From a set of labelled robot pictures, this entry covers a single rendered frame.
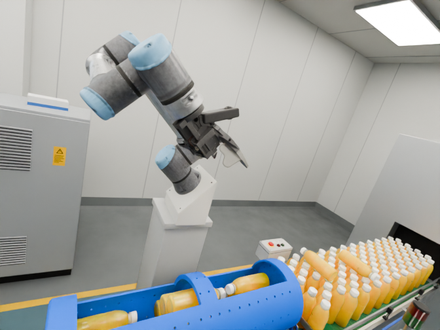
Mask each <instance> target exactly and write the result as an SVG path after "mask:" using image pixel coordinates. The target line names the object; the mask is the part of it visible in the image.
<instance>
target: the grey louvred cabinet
mask: <svg viewBox="0 0 440 330"><path fill-rule="evenodd" d="M27 103H28V98H27V97H23V96H17V95H13V94H7V93H3V92H0V284H3V283H9V282H19V281H24V280H34V279H40V278H50V277H56V276H65V275H71V269H73V262H74V256H75V246H76V239H77V229H78V223H79V212H80V206H81V196H82V190H83V179H84V169H85V163H86V153H87V147H88V137H89V130H90V109H85V108H81V107H75V106H71V105H69V107H68V112H63V111H55V110H51V109H43V108H38V107H30V106H28V105H27Z"/></svg>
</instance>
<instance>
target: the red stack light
mask: <svg viewBox="0 0 440 330"><path fill-rule="evenodd" d="M408 311H409V313H410V314H411V315H412V316H414V317H415V318H416V319H418V320H420V321H426V320H427V318H428V316H429V315H430V314H426V313H423V312H422V311H420V310H419V309H417V308H416V307H415V306H414V304H413V302H412V303H411V304H410V306H409V307H408Z"/></svg>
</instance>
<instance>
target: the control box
mask: <svg viewBox="0 0 440 330"><path fill-rule="evenodd" d="M275 241H278V242H275ZM269 242H272V243H273V244H274V245H273V246H270V245H269V244H268V243H269ZM281 243H283V244H284V246H282V245H281ZM277 244H280V247H278V246H277ZM292 249H293V248H292V247H291V246H290V245H289V244H288V243H287V242H286V241H285V240H284V239H283V238H278V239H272V240H262V241H260V242H259V245H258V247H257V251H256V252H255V254H256V256H258V258H259V259H260V260H263V259H269V258H274V259H278V257H279V256H281V257H283V258H284V259H285V261H287V260H288V258H289V255H290V253H291V250H292Z"/></svg>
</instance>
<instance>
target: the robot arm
mask: <svg viewBox="0 0 440 330"><path fill-rule="evenodd" d="M85 67H86V72H87V73H88V75H89V76H90V84H89V85H88V86H85V87H84V88H83V89H82V90H81V91H80V93H79V94H80V96H81V98H82V99H83V100H84V102H85V103H86V104H87V105H88V106H89V108H91V110H93V112H95V114H97V116H99V117H100V118H101V119H103V120H109V119H110V118H113V117H114V116H115V115H116V114H117V113H119V112H120V111H122V110H123V109H124V108H126V107H128V106H129V105H130V104H131V103H133V102H134V101H136V100H137V99H139V98H140V97H142V96H143V95H144V94H145V95H146V96H147V97H148V99H149V100H150V102H151V103H152V104H153V105H154V107H155V108H156V110H157V111H158V112H159V113H160V115H161V116H162V118H163V119H164V120H165V121H166V123H167V124H168V126H169V127H170V128H171V129H172V131H173V132H174V134H175V135H176V136H177V139H176V141H177V143H178V144H177V145H176V146H174V145H172V144H171V145H167V146H165V147H164V148H163V149H162V150H160V151H159V153H158V154H157V156H156V158H155V163H156V165H157V166H158V168H159V169H160V170H161V171H162V172H163V173H164V174H165V175H166V177H167V178H168V179H169V180H170V181H171V182H172V183H173V186H174V189H175V191H176V193H177V194H180V195H184V194H188V193H190V192H191V191H193V190H194V189H195V188H196V187H197V186H198V184H199V183H200V181H201V175H200V173H199V172H198V171H196V170H195V169H193V168H191V167H190V165H192V164H193V163H195V162H196V161H197V160H198V159H203V158H206V159H209V157H210V156H212V157H213V158H214V159H215V158H216V156H217V148H218V146H219V150H220V151H221V152H222V153H223V155H224V159H223V165H224V166H225V167H226V168H229V167H231V166H232V165H234V164H236V163H237V162H239V161H240V162H241V163H242V164H243V165H244V166H245V167H246V168H248V163H247V161H246V158H245V156H244V155H243V153H242V152H241V150H240V148H239V146H237V144H236V143H235V142H234V140H233V139H232V138H231V137H230V136H229V135H228V134H226V133H225V132H224V131H222V129H221V128H220V127H219V126H218V125H216V124H215V122H217V121H221V120H231V119H233V118H236V117H239V116H240V113H239V108H235V107H231V106H226V107H225V108H222V109H216V110H211V111H204V112H203V110H204V106H203V104H202V102H203V100H204V99H203V97H202V95H201V93H200V92H199V90H198V89H197V87H196V85H195V84H194V82H193V80H192V79H191V77H190V75H189V74H188V73H187V70H186V69H185V68H184V66H183V64H182V63H181V61H180V59H179V58H178V56H177V54H176V53H175V51H174V50H173V48H172V44H171V43H170V42H169V40H167V38H166V37H165V36H164V35H163V34H162V33H157V34H155V35H153V36H151V37H149V38H148V39H146V40H144V41H143V42H140V41H139V40H138V39H137V38H136V36H135V35H134V34H133V33H131V32H130V31H123V32H122V33H120V34H118V35H117V36H116V37H114V38H113V39H111V40H110V41H109V42H107V43H105V44H104V45H103V46H101V47H99V48H98V49H97V50H95V51H94V52H93V53H91V55H89V57H88V58H87V59H86V64H85ZM220 143H223V144H221V145H220Z"/></svg>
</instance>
